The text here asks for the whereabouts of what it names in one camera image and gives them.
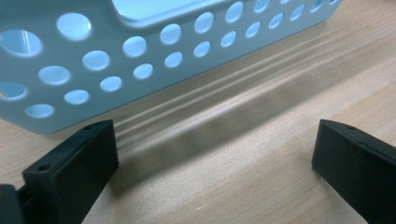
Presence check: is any light blue perforated plastic basket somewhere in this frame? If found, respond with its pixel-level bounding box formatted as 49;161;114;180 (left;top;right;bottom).
0;0;344;136

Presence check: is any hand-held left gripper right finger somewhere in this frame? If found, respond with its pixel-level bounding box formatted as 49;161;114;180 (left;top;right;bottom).
311;119;396;224

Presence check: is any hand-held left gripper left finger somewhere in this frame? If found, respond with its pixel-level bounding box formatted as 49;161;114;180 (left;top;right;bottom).
21;119;120;224

